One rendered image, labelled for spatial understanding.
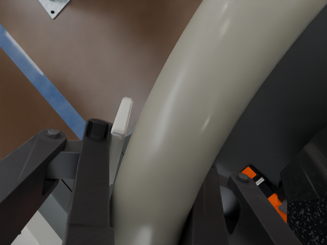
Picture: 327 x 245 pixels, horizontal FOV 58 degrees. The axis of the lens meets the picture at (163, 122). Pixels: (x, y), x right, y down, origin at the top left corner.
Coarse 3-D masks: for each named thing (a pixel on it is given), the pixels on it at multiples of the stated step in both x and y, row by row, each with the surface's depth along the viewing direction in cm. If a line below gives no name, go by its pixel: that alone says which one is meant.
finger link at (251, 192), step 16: (240, 176) 14; (240, 192) 13; (256, 192) 13; (256, 208) 12; (272, 208) 12; (240, 224) 12; (256, 224) 11; (272, 224) 11; (240, 240) 12; (256, 240) 11; (272, 240) 10; (288, 240) 10
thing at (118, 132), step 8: (128, 104) 19; (120, 112) 17; (128, 112) 18; (120, 120) 16; (128, 120) 17; (112, 128) 15; (120, 128) 15; (112, 136) 14; (120, 136) 14; (112, 144) 14; (120, 144) 14; (112, 152) 15; (120, 152) 15; (112, 160) 15; (112, 168) 15; (112, 176) 15
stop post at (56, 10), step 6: (42, 0) 154; (48, 0) 153; (54, 0) 152; (60, 0) 151; (66, 0) 150; (48, 6) 153; (54, 6) 152; (60, 6) 151; (48, 12) 154; (54, 12) 152
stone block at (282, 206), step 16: (320, 144) 100; (304, 160) 97; (320, 160) 88; (288, 176) 94; (304, 176) 85; (320, 176) 78; (288, 192) 83; (304, 192) 76; (320, 192) 70; (288, 208) 77; (304, 208) 72; (320, 208) 67; (288, 224) 76; (304, 224) 71; (320, 224) 66; (304, 240) 70; (320, 240) 66
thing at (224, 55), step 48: (240, 0) 8; (288, 0) 8; (192, 48) 8; (240, 48) 8; (288, 48) 9; (192, 96) 8; (240, 96) 9; (144, 144) 9; (192, 144) 9; (144, 192) 9; (192, 192) 10; (144, 240) 10
